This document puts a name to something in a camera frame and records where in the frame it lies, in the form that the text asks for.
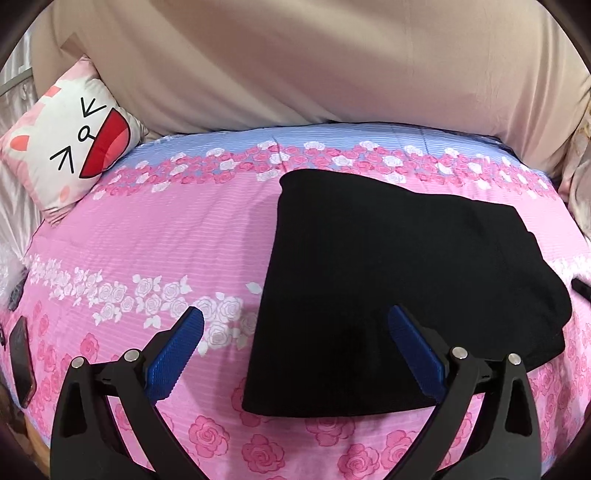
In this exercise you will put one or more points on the silver satin fabric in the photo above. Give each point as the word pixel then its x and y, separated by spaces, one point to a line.
pixel 20 218

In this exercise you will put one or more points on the beige curtain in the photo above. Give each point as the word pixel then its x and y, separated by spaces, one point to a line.
pixel 498 68

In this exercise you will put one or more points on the black pants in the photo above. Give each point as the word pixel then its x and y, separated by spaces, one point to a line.
pixel 347 249

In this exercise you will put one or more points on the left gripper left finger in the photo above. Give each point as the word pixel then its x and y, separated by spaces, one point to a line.
pixel 86 442

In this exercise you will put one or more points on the black smartphone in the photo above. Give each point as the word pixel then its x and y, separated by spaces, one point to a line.
pixel 21 363

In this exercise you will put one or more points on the black remote control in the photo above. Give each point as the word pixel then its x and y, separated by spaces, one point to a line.
pixel 582 288

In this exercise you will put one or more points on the patterned beige cloth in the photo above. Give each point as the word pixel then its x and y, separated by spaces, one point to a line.
pixel 575 186

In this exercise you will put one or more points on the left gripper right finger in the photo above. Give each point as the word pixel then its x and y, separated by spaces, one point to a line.
pixel 505 442

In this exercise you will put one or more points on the white cat face pillow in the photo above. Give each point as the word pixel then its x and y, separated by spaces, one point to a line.
pixel 73 134

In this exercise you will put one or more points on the pink floral bed sheet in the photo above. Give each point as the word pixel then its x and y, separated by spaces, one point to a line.
pixel 189 221

